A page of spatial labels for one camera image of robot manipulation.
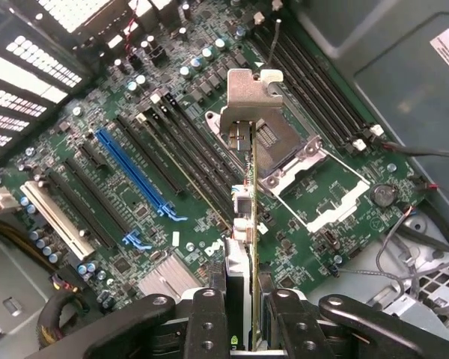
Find green motherboard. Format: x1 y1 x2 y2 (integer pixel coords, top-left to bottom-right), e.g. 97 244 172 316
0 0 437 302

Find white expansion slot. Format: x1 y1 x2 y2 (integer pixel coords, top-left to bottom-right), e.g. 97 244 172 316
19 180 95 263

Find black sleeved wire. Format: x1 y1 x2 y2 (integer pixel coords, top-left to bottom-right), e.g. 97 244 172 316
377 141 449 160

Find red black twisted wire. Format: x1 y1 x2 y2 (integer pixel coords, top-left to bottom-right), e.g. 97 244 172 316
123 0 141 61

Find sleeved power cable bundle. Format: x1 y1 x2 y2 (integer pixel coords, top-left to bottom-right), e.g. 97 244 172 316
0 215 93 352

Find white power connector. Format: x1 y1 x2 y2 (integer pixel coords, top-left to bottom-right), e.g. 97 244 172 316
0 186 22 215

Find RAM slot white clips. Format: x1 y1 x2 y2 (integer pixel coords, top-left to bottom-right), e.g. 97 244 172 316
271 0 385 138
252 10 367 153
149 92 235 197

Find black open PC case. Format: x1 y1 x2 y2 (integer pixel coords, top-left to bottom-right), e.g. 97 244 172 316
0 0 449 359

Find blue expansion slot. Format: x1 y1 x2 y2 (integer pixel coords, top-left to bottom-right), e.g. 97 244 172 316
94 128 179 220

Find RAM slot black clips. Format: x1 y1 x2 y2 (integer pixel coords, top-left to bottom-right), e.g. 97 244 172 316
265 7 376 145
144 102 236 225
252 25 356 157
161 89 233 177

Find socket locking lever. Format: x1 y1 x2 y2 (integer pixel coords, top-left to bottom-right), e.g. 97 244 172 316
267 18 284 68

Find short black expansion slot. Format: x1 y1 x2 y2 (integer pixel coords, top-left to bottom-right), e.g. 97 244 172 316
79 141 109 170

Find coin cell battery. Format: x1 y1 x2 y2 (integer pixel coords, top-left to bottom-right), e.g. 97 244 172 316
370 182 397 209

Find silver chipset heatsink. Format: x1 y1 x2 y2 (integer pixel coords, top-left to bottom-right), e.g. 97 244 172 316
137 251 204 300

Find CPU socket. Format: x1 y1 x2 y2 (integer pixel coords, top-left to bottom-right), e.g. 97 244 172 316
204 110 323 188

